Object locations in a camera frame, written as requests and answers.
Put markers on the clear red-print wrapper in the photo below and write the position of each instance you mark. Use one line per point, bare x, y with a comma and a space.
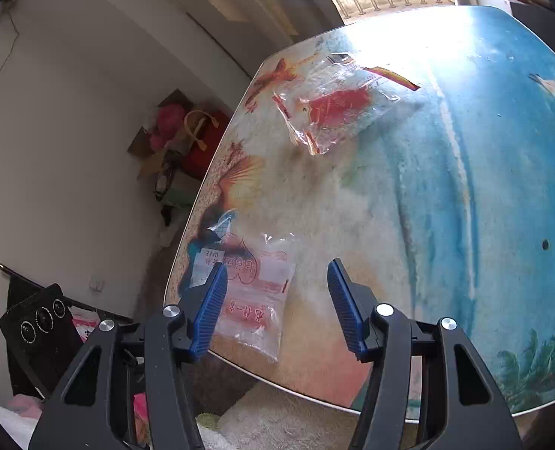
338, 103

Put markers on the black panel with dials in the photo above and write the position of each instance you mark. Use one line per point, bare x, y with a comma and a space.
38, 333

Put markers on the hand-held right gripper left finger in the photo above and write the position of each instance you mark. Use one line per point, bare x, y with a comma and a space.
209, 311

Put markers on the cream shaggy rug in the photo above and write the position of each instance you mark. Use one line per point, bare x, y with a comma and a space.
282, 422

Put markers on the clear heart-print cake wrapper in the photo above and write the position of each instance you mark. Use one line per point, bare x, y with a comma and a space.
258, 286

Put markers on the white wall socket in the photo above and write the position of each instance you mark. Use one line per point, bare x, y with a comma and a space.
97, 284

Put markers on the pink plush bundle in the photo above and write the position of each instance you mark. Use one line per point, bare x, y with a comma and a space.
167, 126

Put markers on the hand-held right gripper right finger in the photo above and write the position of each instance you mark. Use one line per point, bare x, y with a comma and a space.
345, 311

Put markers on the pink cloth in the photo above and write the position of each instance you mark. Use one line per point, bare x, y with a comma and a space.
24, 405

